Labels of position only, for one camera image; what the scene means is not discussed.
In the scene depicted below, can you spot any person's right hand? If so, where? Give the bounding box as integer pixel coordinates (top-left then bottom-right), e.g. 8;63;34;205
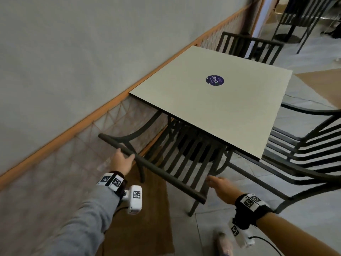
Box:
207;175;244;206

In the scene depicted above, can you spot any person's left hand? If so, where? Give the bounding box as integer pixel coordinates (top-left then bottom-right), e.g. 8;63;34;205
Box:
110;149;135;177

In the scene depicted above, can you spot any dark metal slatted chair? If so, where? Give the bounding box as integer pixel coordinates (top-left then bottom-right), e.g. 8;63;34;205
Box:
215;31;285;65
262;102;341;215
278;0;341;55
99;109;293;218

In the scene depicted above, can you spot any person's right forearm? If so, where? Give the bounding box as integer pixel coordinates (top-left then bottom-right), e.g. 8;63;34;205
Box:
256;212;341;256

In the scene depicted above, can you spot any person's left forearm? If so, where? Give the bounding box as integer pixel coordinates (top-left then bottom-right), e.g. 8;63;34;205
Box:
40;184;121;256

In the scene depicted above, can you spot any black marker wristband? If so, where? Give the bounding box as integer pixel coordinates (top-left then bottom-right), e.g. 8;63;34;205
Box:
96;171;126;192
234;193;275;228

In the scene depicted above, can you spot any black round table base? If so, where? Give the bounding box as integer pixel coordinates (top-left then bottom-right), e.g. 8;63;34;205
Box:
274;24;301;43
177;125;222;163

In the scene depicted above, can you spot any pink shoe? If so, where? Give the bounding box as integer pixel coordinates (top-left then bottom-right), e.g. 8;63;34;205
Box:
213;230;235;256

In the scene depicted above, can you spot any square beige table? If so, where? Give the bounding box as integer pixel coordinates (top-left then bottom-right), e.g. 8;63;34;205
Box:
129;45;293;162

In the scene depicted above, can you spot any brown floor mat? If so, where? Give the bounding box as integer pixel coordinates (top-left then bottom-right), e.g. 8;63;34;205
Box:
100;162;175;256
294;68;341;110

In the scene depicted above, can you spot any round purple sticker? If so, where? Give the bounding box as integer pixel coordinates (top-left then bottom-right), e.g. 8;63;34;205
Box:
205;74;226;86

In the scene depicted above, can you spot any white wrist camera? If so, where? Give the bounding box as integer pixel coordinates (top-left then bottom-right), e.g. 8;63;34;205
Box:
230;224;256;249
123;185;143;215

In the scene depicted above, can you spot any orange railing with rope net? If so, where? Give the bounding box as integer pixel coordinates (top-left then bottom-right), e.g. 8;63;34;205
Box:
0;0;267;256

